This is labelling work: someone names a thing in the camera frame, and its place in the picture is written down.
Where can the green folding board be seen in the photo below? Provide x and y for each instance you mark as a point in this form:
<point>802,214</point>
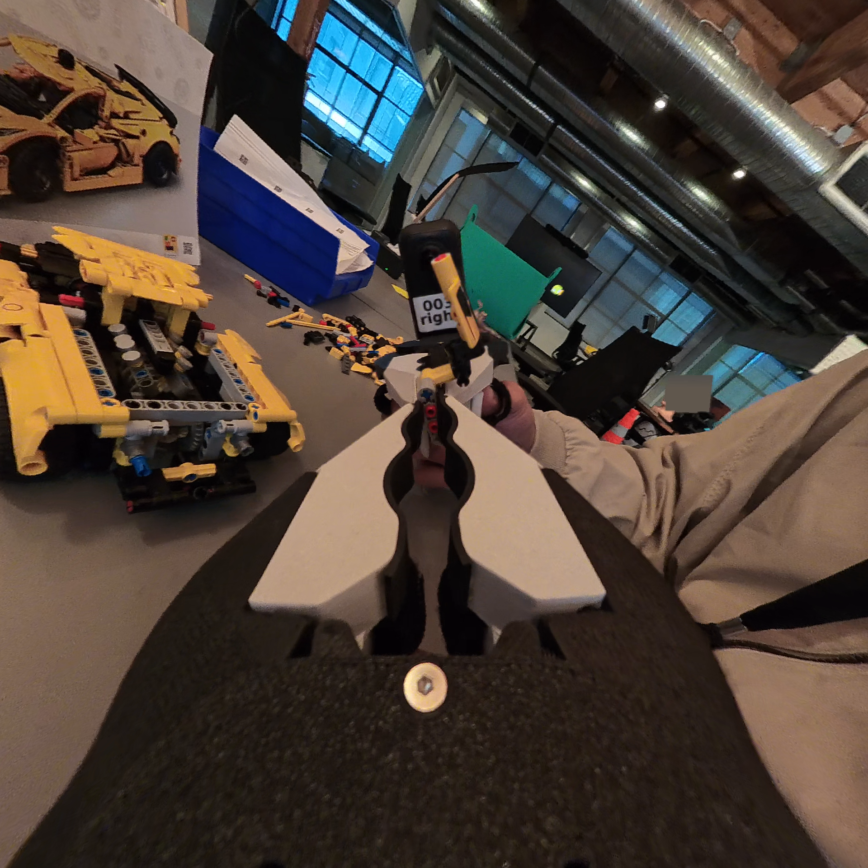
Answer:
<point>502,278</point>

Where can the black display panel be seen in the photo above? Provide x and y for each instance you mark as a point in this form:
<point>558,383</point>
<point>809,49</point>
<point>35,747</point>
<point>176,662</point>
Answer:
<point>258,88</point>

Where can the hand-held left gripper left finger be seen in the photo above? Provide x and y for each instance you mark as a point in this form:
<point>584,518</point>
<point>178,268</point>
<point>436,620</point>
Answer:
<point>325,536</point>

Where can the blue storage bin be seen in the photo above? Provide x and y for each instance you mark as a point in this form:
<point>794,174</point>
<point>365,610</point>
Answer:
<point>258,230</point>

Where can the small yellow brick assembly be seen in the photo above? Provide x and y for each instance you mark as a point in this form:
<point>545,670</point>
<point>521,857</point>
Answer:
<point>454,298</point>

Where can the pile of yellow black bricks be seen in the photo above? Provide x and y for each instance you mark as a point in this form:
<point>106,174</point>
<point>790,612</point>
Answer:
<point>352,346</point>

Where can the white paper sheets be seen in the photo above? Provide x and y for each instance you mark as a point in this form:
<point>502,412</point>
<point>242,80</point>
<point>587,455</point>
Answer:
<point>271,169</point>

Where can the person's beige jacket torso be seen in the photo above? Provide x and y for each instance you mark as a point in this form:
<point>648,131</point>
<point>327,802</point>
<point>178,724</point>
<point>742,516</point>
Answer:
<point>800,746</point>

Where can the red and black brick pins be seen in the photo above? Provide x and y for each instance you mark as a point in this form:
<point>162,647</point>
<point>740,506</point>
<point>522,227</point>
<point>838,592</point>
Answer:
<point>268,290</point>

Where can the car picture poster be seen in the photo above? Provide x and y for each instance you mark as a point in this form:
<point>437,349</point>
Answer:
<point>102,169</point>

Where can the silver ventilation duct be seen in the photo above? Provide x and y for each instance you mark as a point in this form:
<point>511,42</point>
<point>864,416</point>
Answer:
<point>678,81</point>

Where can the yellow toy brick car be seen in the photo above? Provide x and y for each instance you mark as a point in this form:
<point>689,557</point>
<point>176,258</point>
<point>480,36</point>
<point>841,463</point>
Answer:
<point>68,366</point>

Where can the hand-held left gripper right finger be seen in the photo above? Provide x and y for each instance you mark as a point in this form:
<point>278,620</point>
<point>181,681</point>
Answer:
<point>529,536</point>

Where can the black office chair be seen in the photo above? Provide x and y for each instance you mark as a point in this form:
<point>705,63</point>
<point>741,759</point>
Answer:
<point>624,373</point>

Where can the black electronic box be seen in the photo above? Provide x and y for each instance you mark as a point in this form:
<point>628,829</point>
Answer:
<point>390,258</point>

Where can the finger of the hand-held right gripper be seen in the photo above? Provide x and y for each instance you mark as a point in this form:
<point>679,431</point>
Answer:
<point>403,380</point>
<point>475,383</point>

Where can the person's right forearm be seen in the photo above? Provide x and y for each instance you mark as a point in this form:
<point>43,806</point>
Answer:
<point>712,475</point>

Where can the white air vent grille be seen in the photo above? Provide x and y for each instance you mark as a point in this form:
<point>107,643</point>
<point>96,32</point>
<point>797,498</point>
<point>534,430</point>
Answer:
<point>851,183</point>

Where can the person's right hand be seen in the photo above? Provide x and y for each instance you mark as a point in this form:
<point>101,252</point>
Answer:
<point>519,427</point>

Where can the orange traffic cone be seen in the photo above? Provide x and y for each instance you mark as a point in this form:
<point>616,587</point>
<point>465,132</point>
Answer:
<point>620,427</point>

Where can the black monitor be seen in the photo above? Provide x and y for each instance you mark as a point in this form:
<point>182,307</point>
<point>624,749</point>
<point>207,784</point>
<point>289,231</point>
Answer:
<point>563,264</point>

